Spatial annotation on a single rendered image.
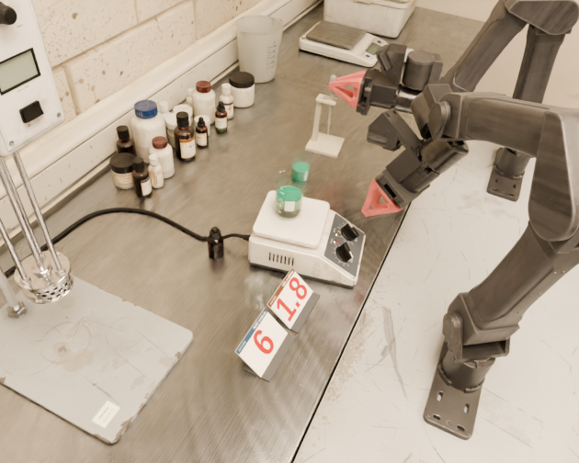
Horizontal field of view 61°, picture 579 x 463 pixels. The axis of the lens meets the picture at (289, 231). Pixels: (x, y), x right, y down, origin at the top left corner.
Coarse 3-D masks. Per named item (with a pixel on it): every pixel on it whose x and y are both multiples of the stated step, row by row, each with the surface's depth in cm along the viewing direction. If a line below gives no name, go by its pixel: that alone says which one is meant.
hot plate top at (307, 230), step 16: (272, 192) 92; (272, 208) 89; (304, 208) 90; (320, 208) 90; (256, 224) 86; (272, 224) 86; (288, 224) 86; (304, 224) 86; (320, 224) 87; (288, 240) 84; (304, 240) 84; (320, 240) 84
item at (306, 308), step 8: (272, 296) 80; (312, 296) 86; (304, 304) 84; (312, 304) 84; (304, 312) 83; (280, 320) 82; (296, 320) 82; (304, 320) 82; (288, 328) 81; (296, 328) 81
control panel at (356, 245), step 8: (336, 216) 92; (336, 224) 91; (344, 224) 92; (360, 232) 94; (328, 240) 87; (344, 240) 90; (360, 240) 93; (328, 248) 86; (352, 248) 90; (360, 248) 91; (328, 256) 85; (336, 256) 86; (336, 264) 85; (344, 264) 86; (352, 264) 88; (352, 272) 86
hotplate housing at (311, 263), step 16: (352, 224) 94; (256, 240) 85; (272, 240) 86; (256, 256) 88; (272, 256) 87; (288, 256) 86; (304, 256) 85; (320, 256) 84; (288, 272) 89; (304, 272) 87; (320, 272) 86; (336, 272) 85
